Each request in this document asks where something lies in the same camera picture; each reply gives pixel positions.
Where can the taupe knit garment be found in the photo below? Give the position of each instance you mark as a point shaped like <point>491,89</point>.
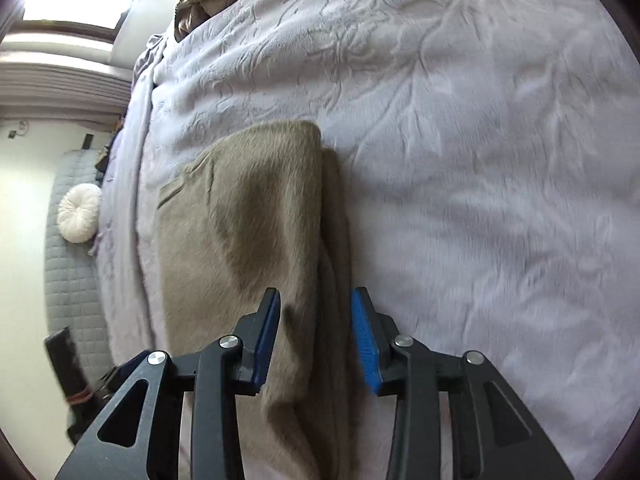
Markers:
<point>260,200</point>

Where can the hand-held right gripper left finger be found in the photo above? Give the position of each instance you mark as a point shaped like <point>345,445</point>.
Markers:
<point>265,340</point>

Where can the white window ledge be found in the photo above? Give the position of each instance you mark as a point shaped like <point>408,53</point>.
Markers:
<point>60,80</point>

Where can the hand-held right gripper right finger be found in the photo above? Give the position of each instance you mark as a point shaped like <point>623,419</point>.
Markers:
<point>365,345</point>

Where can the black upright object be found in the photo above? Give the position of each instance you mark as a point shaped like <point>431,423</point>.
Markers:
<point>65,365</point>

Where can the white round cushion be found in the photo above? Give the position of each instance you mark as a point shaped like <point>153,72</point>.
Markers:
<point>79,212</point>

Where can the grey quilted mattress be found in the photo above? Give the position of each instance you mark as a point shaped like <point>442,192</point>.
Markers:
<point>70,280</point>

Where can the pale lavender embossed blanket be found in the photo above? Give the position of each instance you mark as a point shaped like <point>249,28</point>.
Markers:
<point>475,160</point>

